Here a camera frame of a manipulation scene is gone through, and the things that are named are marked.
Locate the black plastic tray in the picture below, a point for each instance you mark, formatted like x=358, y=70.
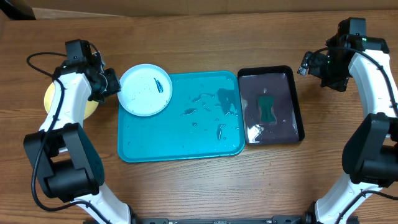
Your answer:
x=278, y=82

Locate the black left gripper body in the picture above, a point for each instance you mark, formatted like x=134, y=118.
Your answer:
x=109, y=84

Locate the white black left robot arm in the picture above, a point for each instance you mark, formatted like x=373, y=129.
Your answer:
x=67, y=170

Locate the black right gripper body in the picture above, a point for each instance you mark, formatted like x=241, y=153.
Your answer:
x=332, y=72

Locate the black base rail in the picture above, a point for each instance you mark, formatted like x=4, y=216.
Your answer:
x=281, y=219

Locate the yellow plate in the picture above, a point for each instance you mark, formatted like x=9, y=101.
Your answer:
x=90, y=108

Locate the green sponge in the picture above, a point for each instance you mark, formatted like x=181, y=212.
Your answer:
x=266, y=113

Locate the light blue plate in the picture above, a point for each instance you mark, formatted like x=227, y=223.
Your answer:
x=146, y=90

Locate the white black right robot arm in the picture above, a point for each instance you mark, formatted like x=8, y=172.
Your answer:
x=369, y=165

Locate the teal plastic tray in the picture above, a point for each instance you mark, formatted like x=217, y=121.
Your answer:
x=203, y=119

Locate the brown cardboard backdrop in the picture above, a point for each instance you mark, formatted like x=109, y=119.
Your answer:
x=36, y=9

